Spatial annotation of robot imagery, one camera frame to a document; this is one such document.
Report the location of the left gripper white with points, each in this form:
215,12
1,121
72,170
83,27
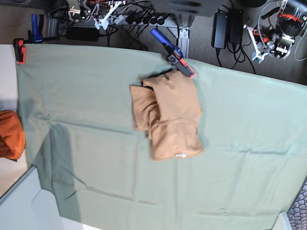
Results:
260,52

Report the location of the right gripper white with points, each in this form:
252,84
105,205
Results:
104,22

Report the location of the tan orange T-shirt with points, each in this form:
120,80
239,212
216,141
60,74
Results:
168,109

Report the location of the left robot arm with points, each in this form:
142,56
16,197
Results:
275,32

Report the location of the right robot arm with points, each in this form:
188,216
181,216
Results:
82,11

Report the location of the black power adapter left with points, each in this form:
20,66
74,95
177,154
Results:
82,33

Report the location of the black power brick pair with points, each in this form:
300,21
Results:
227,28

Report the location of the power strip with plugs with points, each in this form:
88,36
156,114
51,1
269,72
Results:
137,18

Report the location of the blue clamp on left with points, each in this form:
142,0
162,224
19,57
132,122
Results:
35,36

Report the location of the blue clamp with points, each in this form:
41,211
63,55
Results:
35,36
175,56

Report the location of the blue clamp at centre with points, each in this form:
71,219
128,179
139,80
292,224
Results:
175,56

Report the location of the light green table cloth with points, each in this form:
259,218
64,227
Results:
76,110

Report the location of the dark orange folded garment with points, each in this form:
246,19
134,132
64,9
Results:
12,138

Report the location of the grey plastic bin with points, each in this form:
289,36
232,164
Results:
26,206

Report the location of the aluminium frame post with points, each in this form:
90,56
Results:
182,31

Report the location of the grey camera mount plate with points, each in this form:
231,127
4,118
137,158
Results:
205,8

